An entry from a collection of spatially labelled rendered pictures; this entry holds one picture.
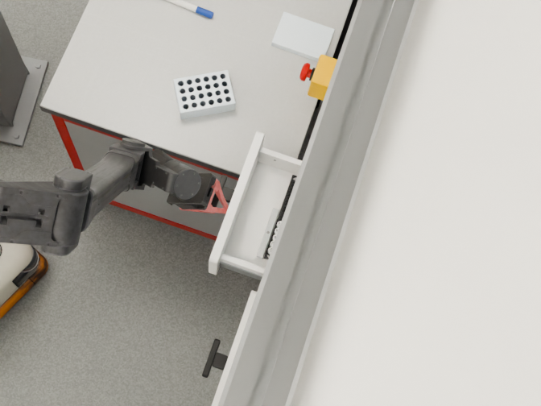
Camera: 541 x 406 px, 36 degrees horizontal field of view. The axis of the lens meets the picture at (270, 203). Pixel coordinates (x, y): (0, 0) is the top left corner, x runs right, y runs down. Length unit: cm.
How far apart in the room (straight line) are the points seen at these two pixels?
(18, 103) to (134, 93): 91
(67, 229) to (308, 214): 66
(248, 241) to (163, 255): 88
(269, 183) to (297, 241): 123
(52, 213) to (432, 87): 66
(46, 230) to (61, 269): 145
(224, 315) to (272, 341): 202
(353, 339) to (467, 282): 8
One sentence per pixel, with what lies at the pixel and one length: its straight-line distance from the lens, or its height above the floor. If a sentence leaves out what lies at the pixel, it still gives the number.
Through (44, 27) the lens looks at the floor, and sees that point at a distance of 289.
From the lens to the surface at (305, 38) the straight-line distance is 196.
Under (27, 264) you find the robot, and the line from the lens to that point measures 236.
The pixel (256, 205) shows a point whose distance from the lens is 173.
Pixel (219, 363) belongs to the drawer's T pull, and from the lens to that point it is 158.
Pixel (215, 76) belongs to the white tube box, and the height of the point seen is 79.
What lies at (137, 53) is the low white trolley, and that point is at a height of 76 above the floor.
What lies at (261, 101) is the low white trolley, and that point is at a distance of 190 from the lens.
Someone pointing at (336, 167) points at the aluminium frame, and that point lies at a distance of 54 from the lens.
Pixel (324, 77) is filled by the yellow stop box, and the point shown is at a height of 91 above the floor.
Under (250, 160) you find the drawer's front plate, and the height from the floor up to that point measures 93.
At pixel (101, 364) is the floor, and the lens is 252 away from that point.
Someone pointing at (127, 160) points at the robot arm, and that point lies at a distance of 144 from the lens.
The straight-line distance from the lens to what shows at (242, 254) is 170.
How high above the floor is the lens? 248
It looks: 72 degrees down
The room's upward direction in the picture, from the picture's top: 14 degrees clockwise
